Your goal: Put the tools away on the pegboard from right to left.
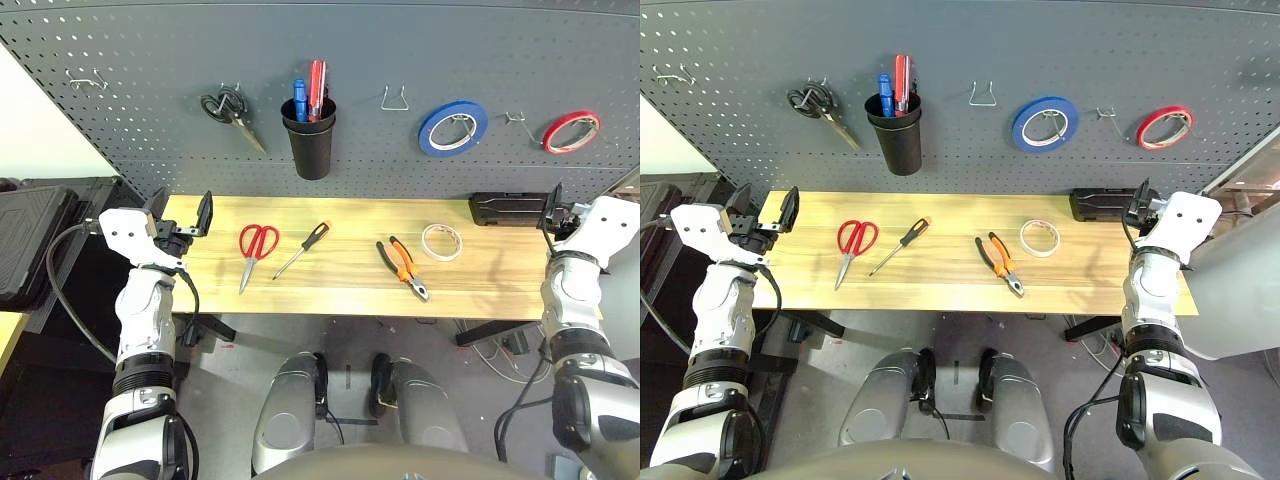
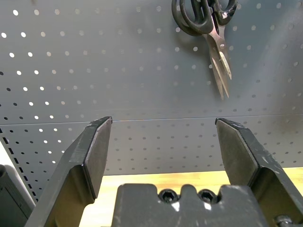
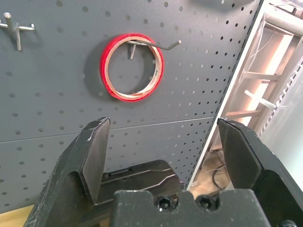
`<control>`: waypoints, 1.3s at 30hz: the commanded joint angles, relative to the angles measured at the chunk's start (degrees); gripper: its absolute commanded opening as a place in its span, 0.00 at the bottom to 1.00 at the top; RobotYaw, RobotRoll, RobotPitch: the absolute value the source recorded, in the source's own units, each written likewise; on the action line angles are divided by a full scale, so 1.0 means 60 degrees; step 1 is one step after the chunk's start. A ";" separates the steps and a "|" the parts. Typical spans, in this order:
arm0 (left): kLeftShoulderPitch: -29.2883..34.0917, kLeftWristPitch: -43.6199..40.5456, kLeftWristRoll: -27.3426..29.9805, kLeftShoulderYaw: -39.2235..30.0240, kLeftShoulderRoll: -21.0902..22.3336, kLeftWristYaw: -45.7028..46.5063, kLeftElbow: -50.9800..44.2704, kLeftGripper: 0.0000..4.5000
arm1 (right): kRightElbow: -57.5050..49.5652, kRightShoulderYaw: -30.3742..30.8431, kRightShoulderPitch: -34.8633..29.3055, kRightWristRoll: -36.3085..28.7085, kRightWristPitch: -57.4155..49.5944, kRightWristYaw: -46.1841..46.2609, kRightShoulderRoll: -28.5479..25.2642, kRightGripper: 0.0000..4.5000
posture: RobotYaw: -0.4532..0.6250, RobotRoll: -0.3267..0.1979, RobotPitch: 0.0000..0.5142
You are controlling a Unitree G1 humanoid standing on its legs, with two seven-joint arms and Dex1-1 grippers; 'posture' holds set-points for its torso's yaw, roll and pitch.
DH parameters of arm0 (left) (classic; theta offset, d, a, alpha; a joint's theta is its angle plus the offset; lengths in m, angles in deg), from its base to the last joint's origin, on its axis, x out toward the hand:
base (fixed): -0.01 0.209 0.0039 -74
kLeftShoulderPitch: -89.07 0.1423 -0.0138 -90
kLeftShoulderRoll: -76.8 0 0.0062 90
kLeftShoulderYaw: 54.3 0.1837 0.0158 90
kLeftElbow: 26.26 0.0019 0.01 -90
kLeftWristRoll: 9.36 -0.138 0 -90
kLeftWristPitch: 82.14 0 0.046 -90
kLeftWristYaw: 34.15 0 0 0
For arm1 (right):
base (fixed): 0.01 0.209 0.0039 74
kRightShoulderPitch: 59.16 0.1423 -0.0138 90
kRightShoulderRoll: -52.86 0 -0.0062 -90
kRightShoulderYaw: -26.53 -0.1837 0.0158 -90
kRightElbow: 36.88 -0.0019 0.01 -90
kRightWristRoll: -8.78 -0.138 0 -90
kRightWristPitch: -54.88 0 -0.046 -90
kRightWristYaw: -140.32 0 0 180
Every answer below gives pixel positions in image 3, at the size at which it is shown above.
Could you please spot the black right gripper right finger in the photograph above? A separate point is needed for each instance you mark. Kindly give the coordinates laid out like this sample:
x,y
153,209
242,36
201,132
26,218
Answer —
x,y
248,160

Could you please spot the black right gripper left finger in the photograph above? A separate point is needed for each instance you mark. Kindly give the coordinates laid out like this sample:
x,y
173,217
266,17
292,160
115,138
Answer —
x,y
71,165

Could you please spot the red tape roll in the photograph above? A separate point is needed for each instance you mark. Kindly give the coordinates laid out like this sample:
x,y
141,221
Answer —
x,y
104,61

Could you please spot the beige metal shelf rack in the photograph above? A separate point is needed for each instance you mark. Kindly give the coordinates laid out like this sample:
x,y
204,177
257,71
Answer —
x,y
262,76

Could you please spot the silver pegboard hook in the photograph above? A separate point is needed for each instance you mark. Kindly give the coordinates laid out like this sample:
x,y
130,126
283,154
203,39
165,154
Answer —
x,y
154,45
19,28

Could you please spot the grey metal pegboard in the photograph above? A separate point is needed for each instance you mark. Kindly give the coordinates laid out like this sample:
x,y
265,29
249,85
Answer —
x,y
59,94

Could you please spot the small black tool case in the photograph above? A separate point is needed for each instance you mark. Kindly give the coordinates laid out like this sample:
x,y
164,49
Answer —
x,y
142,172

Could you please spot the white pegboard frame post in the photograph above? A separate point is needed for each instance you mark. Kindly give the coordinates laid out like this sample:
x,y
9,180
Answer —
x,y
237,71

